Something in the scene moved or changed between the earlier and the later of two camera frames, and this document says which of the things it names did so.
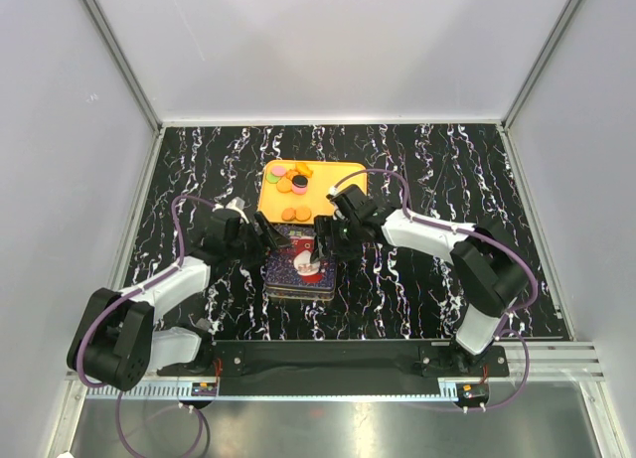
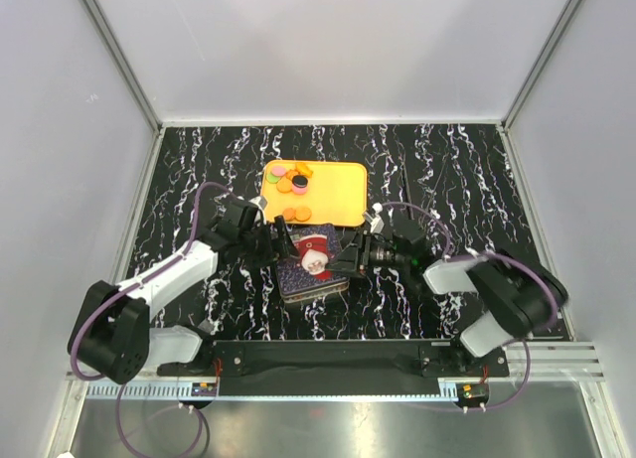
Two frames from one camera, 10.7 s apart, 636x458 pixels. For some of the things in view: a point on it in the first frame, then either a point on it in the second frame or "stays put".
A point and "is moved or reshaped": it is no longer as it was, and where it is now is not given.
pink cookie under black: x=299 y=190 stays put
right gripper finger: x=323 y=226 → x=351 y=261
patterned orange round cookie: x=303 y=214 stays put
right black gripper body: x=346 y=240 → x=379 y=254
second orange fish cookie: x=303 y=169 stays put
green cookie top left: x=272 y=178 stays put
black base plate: x=337 y=367 stays put
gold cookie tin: x=307 y=293 is moved or reshaped
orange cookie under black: x=284 y=185 stays put
